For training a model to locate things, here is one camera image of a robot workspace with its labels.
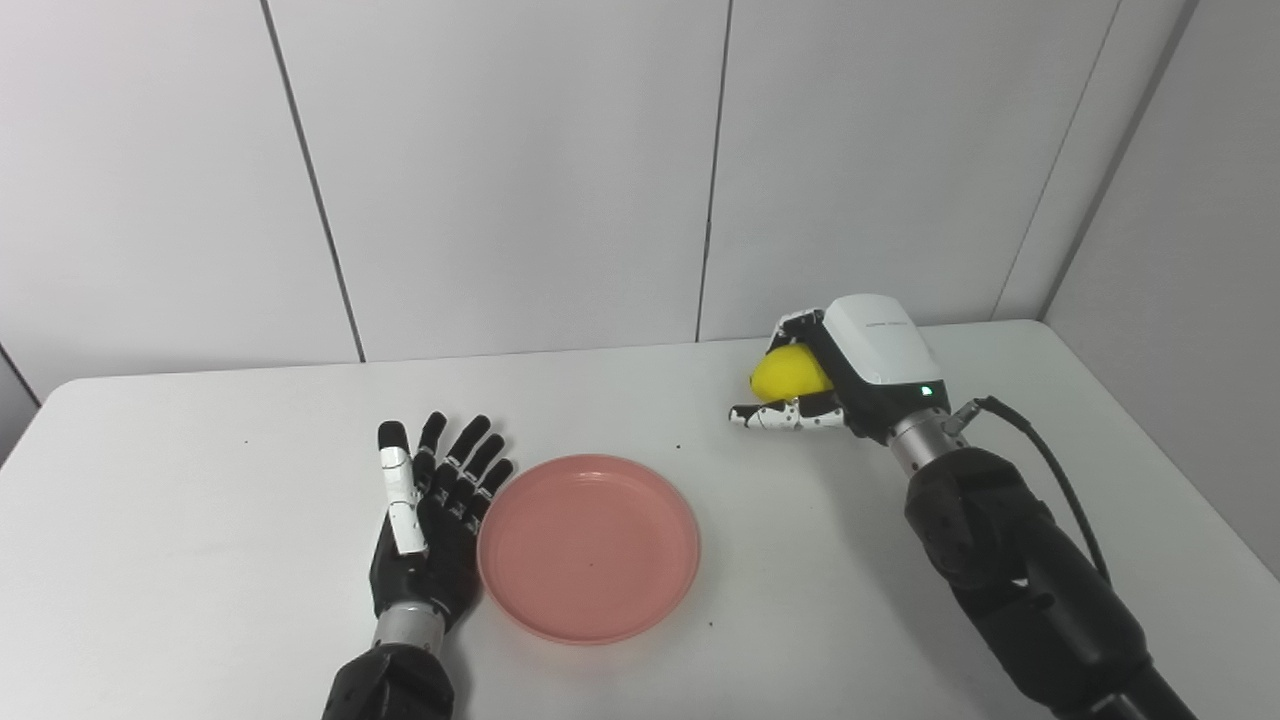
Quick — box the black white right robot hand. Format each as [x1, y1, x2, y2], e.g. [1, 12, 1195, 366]
[729, 294, 951, 446]

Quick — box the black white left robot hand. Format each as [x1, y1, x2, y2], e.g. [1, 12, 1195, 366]
[369, 411, 515, 633]

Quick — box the yellow lemon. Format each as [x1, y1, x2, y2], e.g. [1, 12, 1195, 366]
[750, 343, 834, 404]

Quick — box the pink round plate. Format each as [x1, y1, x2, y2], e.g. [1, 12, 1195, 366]
[477, 455, 701, 645]

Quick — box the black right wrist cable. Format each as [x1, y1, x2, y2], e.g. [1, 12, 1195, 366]
[950, 396, 1113, 586]

